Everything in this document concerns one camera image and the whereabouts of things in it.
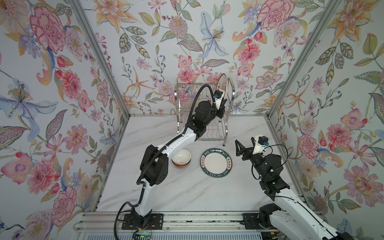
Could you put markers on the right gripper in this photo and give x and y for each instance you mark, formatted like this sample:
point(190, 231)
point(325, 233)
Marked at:
point(248, 153)

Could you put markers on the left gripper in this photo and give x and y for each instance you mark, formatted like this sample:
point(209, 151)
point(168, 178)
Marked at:
point(220, 106)

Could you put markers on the orange patterned plate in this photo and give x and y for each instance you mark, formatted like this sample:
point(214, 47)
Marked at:
point(221, 87)

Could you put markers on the dark-rimmed lettered plate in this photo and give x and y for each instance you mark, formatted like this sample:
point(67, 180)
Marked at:
point(216, 163)

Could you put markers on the orange bowl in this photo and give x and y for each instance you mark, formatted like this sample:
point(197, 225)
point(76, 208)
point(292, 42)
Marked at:
point(182, 157)

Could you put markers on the red floral patterned bowl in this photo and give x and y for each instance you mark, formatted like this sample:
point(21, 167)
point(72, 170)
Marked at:
point(181, 166)

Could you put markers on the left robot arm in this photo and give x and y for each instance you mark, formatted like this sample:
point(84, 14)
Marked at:
point(155, 164)

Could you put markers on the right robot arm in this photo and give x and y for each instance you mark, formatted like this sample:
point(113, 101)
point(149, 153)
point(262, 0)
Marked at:
point(287, 212)

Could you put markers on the chrome two-tier dish rack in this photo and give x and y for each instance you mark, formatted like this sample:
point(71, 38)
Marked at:
point(188, 96)

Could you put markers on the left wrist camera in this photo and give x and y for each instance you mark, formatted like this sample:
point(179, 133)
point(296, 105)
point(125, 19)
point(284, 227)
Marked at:
point(220, 99)

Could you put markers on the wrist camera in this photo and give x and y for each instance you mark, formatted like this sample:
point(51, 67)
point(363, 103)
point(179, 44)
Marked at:
point(260, 142)
point(220, 99)

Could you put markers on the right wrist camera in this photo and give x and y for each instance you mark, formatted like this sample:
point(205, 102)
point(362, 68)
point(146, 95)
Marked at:
point(260, 142)

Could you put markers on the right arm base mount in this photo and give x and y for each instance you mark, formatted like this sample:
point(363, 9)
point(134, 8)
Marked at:
point(260, 220)

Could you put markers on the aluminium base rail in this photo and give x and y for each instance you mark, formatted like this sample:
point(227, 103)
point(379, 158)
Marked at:
point(169, 222)

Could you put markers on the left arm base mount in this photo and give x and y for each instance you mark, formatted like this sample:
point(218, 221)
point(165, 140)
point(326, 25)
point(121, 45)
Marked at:
point(141, 222)

